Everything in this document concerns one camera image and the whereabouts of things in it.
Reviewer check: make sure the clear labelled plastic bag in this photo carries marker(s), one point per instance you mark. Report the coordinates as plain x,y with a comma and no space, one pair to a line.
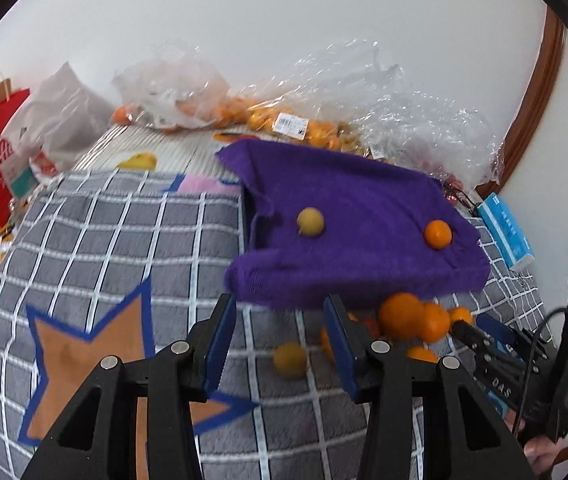
364,110
290,124

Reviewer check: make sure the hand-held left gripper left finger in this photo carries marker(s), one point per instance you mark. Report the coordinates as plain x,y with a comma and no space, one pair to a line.
217,347

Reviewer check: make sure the grey plaid blanket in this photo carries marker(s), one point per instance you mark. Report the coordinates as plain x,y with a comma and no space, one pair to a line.
113,240

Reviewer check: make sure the blue tissue pack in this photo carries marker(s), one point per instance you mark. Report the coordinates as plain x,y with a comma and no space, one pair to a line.
506,235

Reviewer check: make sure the white ribbed bed sheet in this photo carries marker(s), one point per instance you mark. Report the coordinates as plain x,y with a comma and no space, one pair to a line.
178,147

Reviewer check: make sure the yellow-green round fruit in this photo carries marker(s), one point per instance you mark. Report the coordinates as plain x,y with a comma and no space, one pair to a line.
290,360
310,221

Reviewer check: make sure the large crumpled clear bag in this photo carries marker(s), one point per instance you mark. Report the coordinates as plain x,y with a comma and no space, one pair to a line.
429,130

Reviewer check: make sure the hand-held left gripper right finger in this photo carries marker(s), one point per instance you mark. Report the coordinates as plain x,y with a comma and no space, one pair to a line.
336,347

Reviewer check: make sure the pile of bagged mandarins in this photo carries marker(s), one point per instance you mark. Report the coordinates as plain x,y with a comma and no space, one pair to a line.
259,117
123,114

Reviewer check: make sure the white plastic bag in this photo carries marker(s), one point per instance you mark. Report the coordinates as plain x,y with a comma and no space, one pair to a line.
58,110

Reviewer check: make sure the brown wooden door frame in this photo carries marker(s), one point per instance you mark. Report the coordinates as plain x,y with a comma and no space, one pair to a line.
546,75

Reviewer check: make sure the orange kumquat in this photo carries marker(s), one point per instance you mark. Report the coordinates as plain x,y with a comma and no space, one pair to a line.
461,315

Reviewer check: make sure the purple towel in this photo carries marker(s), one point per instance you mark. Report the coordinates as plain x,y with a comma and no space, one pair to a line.
364,195

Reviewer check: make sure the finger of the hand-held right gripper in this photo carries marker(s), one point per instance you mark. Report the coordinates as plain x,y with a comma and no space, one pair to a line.
495,330
466,334

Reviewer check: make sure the pile of yellow bagged fruits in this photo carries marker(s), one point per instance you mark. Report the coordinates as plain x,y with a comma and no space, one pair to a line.
351,142

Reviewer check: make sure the orange mandarin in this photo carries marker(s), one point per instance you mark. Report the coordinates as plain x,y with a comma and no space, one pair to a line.
421,355
436,322
437,234
400,316

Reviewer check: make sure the person's right hand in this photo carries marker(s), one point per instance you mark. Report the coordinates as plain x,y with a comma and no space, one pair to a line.
539,452

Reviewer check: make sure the pile of red bagged fruits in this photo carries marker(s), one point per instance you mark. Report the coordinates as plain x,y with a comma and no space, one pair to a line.
456,196

